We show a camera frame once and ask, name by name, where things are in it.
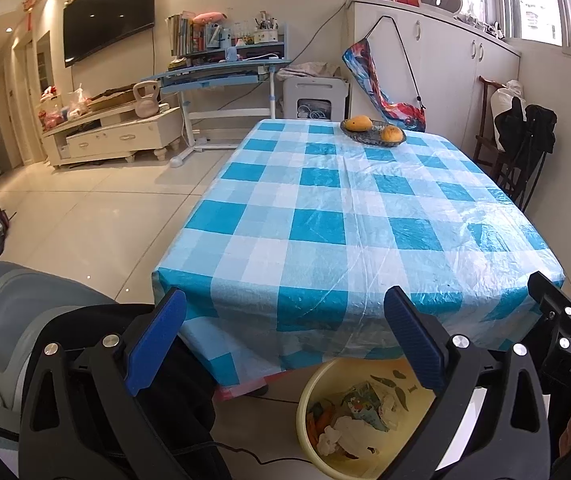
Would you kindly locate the white small appliance cabinet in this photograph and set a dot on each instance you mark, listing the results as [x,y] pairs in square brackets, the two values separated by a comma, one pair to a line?
[314,98]

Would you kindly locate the black jacket on chair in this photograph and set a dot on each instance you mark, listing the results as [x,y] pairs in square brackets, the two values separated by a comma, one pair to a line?
[527,136]

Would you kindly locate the pink kettlebell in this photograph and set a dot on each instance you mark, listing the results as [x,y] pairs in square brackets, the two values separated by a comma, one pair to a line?
[146,98]

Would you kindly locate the dark woven fruit tray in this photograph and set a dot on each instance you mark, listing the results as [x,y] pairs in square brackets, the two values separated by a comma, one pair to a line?
[372,137]

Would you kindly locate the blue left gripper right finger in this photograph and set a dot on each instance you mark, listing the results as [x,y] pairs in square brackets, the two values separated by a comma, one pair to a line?
[421,337]

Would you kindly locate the dark wooden chair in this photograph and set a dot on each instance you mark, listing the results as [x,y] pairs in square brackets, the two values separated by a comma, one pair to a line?
[486,152]

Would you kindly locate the blue children's study desk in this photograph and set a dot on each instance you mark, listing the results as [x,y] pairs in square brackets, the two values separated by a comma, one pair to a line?
[245,65]

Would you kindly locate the right yellow mango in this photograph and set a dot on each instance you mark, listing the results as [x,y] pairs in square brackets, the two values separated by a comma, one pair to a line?
[392,134]

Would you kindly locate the white TV cabinet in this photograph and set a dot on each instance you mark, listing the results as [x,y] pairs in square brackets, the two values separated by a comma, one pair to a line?
[112,134]

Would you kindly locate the wall-mounted black television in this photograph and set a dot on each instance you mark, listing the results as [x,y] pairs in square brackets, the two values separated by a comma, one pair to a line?
[92,25]

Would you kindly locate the blue checkered tablecloth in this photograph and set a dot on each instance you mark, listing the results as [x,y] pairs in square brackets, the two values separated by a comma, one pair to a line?
[287,257]

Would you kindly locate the yellow mango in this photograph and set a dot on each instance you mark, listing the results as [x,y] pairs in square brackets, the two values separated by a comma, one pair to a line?
[361,123]
[392,134]

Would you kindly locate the white sideboard cabinet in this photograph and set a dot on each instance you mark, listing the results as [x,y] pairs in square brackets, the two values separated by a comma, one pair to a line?
[446,57]

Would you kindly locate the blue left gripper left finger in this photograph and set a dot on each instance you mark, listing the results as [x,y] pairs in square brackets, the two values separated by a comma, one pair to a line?
[152,343]

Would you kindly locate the yellow plastic trash bin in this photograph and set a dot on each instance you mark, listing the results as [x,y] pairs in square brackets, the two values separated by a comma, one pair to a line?
[355,416]

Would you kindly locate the colourful folded chair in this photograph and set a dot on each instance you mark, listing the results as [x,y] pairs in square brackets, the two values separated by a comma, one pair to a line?
[359,61]

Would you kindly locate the left yellow mango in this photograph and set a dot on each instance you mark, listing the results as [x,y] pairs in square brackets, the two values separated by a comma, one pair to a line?
[361,123]

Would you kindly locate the row of books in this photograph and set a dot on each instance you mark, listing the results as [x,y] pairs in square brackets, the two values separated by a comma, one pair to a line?
[186,36]

